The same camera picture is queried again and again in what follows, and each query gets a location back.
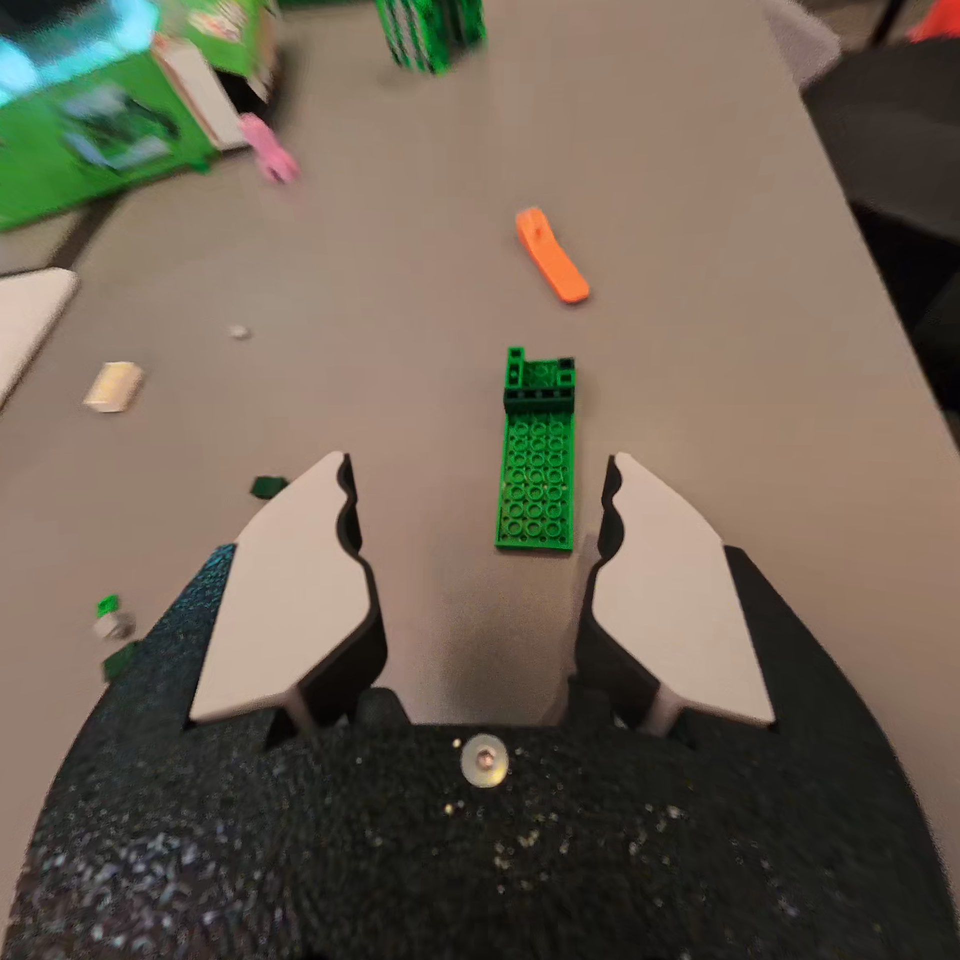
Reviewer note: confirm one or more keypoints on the small grey brick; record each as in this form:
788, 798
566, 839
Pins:
115, 627

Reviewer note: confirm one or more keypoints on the dark green tile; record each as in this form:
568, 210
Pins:
268, 487

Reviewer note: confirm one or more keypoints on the beige brick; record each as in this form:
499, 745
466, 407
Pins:
112, 386

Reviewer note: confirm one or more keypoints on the green brick build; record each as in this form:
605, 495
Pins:
431, 34

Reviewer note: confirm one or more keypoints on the white booklet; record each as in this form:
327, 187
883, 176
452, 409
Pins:
26, 322

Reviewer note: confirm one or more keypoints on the green cardboard box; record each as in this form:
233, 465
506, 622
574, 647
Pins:
97, 150

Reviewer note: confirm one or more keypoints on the orange brick separator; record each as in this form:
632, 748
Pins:
553, 259

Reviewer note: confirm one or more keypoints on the orange object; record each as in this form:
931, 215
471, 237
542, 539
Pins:
937, 19

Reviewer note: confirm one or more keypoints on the black chair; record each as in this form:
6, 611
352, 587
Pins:
900, 150

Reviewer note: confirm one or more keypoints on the grey desk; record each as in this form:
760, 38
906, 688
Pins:
420, 262

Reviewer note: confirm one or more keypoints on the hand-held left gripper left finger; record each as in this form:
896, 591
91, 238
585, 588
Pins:
292, 600

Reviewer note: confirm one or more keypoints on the green brick plate assembly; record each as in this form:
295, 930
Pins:
536, 480

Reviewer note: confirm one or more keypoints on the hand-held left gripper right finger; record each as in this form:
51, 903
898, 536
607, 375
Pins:
675, 600

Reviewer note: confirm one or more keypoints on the small dark green brick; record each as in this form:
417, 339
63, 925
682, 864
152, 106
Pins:
120, 661

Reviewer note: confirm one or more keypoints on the pink brick figure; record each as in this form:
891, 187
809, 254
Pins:
266, 150

